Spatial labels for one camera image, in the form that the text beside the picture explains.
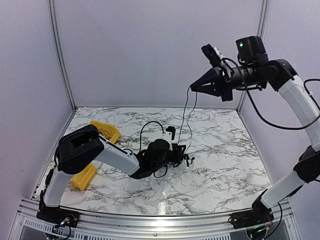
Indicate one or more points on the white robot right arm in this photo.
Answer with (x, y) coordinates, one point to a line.
(282, 78)

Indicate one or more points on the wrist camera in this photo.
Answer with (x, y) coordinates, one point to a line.
(169, 136)
(213, 55)

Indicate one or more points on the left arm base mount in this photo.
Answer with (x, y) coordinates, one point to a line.
(56, 215)

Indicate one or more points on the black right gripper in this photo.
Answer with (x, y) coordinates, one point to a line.
(221, 85)

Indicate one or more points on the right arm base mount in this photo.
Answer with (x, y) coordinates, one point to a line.
(258, 214)

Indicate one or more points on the aluminium front rail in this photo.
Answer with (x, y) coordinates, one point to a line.
(107, 226)

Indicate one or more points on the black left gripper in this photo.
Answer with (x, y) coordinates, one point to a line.
(178, 153)

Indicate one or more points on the black cable pulled out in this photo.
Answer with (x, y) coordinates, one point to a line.
(187, 119)

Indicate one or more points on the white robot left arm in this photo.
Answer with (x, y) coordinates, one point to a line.
(78, 149)

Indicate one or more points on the right aluminium corner post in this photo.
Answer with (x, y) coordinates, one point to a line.
(252, 52)

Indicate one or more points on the yellow bin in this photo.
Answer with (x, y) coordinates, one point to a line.
(108, 131)
(82, 179)

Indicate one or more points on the left aluminium corner post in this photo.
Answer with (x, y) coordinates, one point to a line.
(60, 55)

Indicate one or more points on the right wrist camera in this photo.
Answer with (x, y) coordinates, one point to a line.
(213, 55)

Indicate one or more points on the yellow bin far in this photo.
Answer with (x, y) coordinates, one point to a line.
(108, 131)

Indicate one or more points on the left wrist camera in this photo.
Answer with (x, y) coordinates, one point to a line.
(169, 136)

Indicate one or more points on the yellow bin near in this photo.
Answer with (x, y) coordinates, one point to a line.
(82, 179)

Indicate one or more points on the aluminium corner post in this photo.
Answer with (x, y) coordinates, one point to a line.
(60, 55)
(252, 52)

